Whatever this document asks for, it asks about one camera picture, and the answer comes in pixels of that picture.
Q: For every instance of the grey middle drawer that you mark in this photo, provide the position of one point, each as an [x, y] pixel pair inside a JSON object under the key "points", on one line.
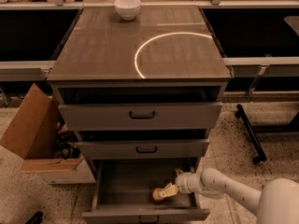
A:
{"points": [[148, 149]]}

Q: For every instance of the grey drawer cabinet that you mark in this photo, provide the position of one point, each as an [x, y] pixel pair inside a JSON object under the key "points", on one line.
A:
{"points": [[166, 55]]}

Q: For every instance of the orange fruit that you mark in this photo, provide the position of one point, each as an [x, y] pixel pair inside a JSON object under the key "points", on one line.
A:
{"points": [[156, 195]]}

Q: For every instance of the brown cardboard box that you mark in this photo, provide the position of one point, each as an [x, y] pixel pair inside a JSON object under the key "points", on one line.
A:
{"points": [[31, 135]]}

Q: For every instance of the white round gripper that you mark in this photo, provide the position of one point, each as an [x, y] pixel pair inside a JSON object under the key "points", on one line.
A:
{"points": [[183, 182]]}

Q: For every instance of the grey top drawer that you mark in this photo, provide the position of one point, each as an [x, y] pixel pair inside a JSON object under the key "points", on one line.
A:
{"points": [[127, 117]]}

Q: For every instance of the black metal stand base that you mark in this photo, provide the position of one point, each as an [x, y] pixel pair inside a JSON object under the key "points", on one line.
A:
{"points": [[291, 127]]}

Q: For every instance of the white ceramic bowl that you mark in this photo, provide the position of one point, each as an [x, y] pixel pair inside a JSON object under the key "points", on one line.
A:
{"points": [[127, 9]]}

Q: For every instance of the grey bottom drawer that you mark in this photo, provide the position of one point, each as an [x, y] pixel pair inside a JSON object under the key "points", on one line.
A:
{"points": [[123, 194]]}

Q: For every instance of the black object on floor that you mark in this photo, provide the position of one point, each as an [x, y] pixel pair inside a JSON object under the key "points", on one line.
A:
{"points": [[36, 218]]}

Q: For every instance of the grey drawer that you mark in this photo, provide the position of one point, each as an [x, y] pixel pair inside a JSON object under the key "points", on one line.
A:
{"points": [[148, 149], [123, 194], [127, 117]]}

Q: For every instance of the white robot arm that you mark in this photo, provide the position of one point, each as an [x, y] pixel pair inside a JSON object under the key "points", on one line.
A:
{"points": [[276, 203]]}

